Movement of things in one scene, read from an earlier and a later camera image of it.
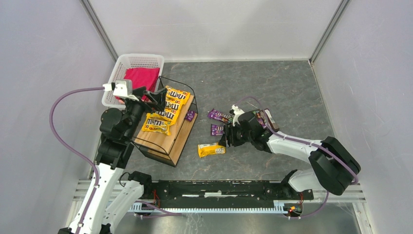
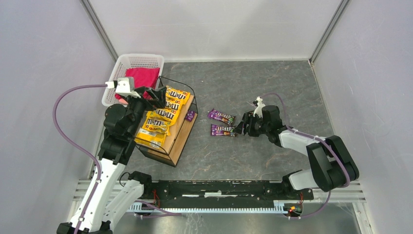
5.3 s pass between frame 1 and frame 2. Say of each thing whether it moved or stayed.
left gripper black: stayed
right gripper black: moved
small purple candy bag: stayed
